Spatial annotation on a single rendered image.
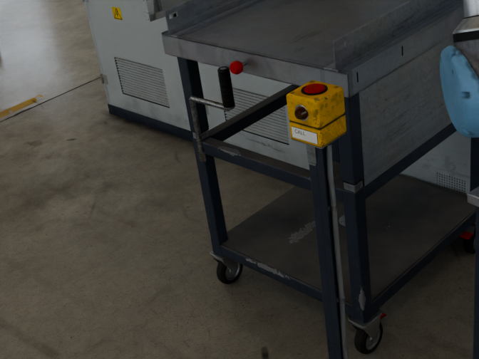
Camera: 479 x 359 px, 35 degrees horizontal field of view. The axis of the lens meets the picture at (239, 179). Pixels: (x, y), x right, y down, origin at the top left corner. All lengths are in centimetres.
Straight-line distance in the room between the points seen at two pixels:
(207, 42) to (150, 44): 137
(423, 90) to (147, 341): 107
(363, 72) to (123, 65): 200
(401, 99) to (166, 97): 167
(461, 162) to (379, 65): 80
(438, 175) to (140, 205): 114
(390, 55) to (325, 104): 38
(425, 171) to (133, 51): 148
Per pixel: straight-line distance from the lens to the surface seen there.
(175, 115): 337
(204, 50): 196
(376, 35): 177
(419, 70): 193
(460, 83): 119
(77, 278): 266
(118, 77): 361
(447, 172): 252
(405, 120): 193
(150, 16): 222
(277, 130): 292
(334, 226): 160
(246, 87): 294
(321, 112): 142
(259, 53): 183
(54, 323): 250
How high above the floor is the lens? 148
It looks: 29 degrees down
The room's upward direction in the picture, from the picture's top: 9 degrees counter-clockwise
